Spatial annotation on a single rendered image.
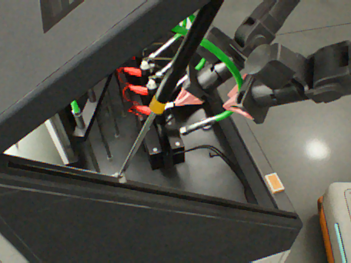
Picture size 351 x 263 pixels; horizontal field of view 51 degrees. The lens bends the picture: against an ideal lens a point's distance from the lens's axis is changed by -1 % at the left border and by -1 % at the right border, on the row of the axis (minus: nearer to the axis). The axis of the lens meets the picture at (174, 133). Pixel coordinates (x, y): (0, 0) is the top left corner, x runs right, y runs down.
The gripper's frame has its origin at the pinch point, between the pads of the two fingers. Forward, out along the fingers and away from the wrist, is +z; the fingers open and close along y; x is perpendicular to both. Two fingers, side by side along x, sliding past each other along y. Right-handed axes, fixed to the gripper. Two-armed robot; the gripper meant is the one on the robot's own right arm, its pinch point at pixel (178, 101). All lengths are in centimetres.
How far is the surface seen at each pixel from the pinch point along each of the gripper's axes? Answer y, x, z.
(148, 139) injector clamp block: -2.8, 2.1, 14.9
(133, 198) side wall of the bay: 19.5, 37.6, -8.7
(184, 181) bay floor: -20.0, 7.2, 18.8
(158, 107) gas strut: 27.5, 34.1, -23.9
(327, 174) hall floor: -137, -42, 20
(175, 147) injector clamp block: -7.8, 5.2, 9.8
